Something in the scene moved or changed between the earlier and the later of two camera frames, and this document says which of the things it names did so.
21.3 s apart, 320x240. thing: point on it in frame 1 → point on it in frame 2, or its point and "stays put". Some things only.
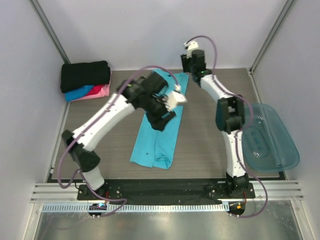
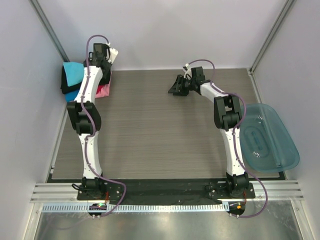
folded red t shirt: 95,89 stays put
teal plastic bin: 267,145 stays put
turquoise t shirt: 157,148 → 74,72
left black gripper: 158,122 → 109,65
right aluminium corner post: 287,7 stays put
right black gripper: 186,64 → 182,85
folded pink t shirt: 104,92 stays put
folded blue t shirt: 78,93 stays put
